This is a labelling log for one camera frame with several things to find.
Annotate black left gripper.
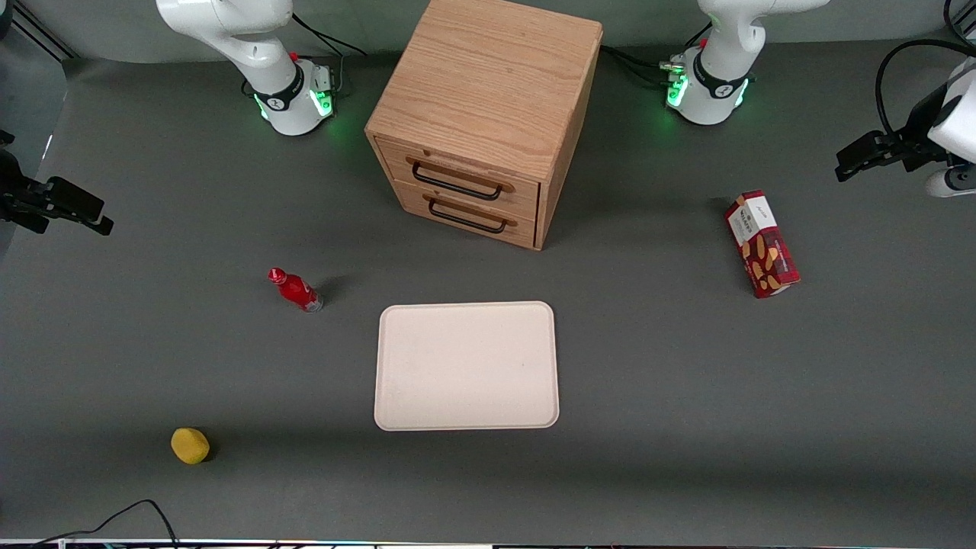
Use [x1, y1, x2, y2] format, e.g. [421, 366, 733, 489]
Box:
[835, 80, 954, 184]

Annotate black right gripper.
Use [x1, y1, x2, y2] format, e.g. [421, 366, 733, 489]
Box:
[0, 130, 115, 236]

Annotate red cookie box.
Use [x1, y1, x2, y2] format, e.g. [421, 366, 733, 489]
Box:
[724, 190, 801, 299]

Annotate cream rectangular tray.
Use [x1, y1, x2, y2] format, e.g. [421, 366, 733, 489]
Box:
[374, 301, 560, 432]

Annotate red soda bottle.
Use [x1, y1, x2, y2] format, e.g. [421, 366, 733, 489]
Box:
[268, 267, 324, 314]

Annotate wooden two-drawer cabinet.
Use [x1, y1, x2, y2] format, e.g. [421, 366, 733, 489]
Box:
[364, 0, 604, 252]

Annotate wooden drawer front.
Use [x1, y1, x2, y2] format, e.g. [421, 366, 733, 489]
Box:
[375, 137, 542, 223]
[393, 179, 539, 250]

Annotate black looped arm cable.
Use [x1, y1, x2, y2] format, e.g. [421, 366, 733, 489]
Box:
[875, 38, 976, 138]

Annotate black left arm base cables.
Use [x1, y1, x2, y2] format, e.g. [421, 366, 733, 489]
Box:
[601, 44, 687, 89]

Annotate black arm base cables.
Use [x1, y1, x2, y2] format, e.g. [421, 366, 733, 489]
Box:
[601, 44, 687, 89]
[290, 11, 368, 97]

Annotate thin black cable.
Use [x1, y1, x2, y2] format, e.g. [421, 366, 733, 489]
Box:
[30, 499, 181, 549]

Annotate black right arm base cables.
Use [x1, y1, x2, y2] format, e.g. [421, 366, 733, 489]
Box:
[290, 11, 368, 97]

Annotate black drawer handle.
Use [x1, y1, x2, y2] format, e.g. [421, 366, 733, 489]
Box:
[412, 158, 506, 202]
[429, 196, 509, 234]

